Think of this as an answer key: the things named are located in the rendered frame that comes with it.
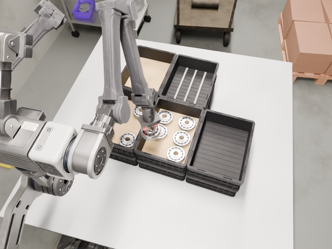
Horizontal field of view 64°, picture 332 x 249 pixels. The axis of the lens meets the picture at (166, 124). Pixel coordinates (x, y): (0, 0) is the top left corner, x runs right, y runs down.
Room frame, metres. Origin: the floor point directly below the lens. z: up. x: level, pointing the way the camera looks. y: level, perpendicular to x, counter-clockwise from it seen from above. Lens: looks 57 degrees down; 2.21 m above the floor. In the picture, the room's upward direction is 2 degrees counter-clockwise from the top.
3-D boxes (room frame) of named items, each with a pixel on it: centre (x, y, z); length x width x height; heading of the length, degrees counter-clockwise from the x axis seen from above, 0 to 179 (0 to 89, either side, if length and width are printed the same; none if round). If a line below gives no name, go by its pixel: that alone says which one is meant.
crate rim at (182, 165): (0.80, -0.03, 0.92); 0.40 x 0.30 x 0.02; 159
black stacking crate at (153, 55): (1.28, 0.11, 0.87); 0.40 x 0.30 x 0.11; 159
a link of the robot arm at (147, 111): (0.74, 0.08, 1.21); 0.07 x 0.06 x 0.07; 164
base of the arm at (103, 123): (0.48, 0.22, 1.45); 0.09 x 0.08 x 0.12; 74
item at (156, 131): (0.74, 0.08, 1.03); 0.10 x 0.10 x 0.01
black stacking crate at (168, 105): (0.80, -0.03, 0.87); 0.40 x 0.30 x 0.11; 159
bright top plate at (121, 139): (0.78, 0.23, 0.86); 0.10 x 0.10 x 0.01
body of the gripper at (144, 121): (0.74, 0.08, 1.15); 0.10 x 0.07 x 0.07; 114
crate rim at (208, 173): (0.69, -0.31, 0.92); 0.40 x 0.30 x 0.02; 159
